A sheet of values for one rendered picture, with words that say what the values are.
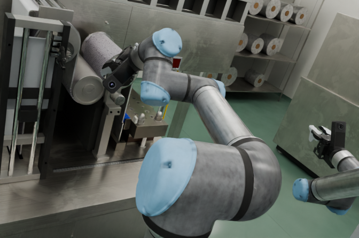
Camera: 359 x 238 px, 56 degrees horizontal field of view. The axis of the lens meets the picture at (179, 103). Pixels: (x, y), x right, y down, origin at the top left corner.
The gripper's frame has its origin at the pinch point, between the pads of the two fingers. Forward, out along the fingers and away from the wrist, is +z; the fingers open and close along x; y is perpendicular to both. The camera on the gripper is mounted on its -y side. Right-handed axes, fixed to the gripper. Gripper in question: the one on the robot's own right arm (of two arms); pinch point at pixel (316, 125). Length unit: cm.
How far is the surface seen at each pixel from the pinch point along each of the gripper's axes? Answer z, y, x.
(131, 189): -17, 24, -74
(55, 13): -10, -35, -102
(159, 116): 15, 9, -64
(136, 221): -15, 40, -71
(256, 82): 366, 114, 125
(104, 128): 0, 9, -86
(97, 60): 12, -14, -91
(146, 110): 24, 11, -69
